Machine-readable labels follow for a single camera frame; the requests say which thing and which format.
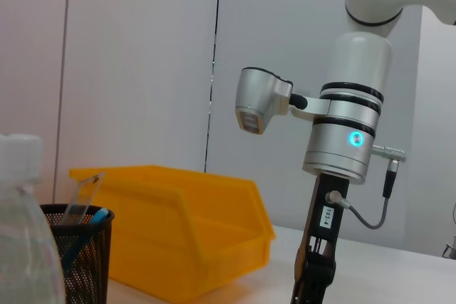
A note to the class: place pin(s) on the light blue scissors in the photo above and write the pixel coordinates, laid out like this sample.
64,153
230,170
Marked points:
99,215

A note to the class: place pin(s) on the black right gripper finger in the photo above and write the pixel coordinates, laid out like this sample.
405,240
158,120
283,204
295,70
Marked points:
313,279

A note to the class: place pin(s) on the black mesh pen holder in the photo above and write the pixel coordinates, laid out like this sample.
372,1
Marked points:
89,265

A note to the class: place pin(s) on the yellow plastic bin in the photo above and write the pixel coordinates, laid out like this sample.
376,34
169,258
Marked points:
171,229

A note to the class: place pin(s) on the right wrist camera housing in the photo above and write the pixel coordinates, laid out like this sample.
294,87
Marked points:
256,94

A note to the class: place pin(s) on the clear green-label water bottle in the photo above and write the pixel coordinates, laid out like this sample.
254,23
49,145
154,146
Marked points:
25,240

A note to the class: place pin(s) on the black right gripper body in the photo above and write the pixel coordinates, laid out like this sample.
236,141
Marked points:
327,197

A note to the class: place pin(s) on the transparent plastic ruler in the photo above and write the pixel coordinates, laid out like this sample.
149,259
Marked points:
85,193

